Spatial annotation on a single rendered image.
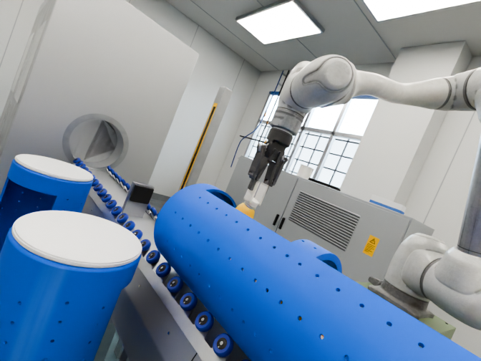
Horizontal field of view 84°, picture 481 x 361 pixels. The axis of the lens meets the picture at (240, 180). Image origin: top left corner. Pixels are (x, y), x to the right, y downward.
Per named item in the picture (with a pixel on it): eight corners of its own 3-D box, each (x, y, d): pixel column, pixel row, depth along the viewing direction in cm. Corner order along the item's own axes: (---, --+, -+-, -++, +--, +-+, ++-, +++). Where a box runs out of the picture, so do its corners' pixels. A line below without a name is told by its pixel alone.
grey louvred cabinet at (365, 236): (228, 258, 394) (267, 166, 386) (361, 387, 224) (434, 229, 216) (197, 254, 361) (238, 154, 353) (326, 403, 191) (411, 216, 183)
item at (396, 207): (372, 205, 232) (376, 197, 232) (402, 216, 216) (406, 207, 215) (368, 202, 224) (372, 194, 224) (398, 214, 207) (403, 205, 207)
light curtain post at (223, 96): (123, 349, 167) (227, 91, 157) (126, 356, 163) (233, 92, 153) (113, 351, 163) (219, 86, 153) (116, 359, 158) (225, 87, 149)
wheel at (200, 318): (207, 309, 66) (205, 305, 65) (218, 321, 63) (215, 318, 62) (193, 324, 65) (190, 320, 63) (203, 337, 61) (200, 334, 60)
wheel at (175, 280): (179, 276, 77) (176, 271, 76) (187, 284, 74) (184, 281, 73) (166, 287, 75) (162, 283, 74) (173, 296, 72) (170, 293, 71)
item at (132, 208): (140, 215, 128) (152, 185, 127) (144, 219, 125) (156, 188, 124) (119, 213, 121) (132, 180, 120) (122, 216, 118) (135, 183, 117)
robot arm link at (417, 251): (406, 284, 110) (429, 235, 109) (447, 311, 92) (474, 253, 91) (374, 272, 107) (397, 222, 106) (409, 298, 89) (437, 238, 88)
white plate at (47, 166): (35, 151, 120) (33, 154, 120) (-2, 157, 94) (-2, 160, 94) (99, 173, 129) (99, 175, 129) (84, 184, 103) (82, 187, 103)
